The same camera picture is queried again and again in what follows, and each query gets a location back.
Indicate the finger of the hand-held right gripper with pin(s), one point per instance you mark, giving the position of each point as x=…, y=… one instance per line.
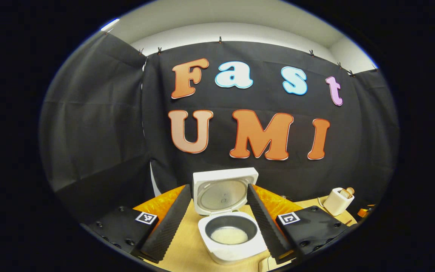
x=364, y=212

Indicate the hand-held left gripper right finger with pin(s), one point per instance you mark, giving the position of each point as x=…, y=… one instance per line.
x=266, y=226

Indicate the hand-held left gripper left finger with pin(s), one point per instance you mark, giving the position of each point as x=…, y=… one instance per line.
x=164, y=226

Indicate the layer of white rice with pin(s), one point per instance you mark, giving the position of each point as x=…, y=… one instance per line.
x=229, y=236

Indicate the white rice cooker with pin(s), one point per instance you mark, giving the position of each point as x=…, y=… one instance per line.
x=221, y=192

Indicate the toasted bread slice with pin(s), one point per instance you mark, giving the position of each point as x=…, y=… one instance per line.
x=350, y=190
x=344, y=193

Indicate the white toaster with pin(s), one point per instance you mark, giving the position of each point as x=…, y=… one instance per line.
x=334, y=204

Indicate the black backdrop cloth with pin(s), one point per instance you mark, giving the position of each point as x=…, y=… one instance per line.
x=108, y=113

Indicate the ceiling light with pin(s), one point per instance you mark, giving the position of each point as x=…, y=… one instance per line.
x=110, y=25

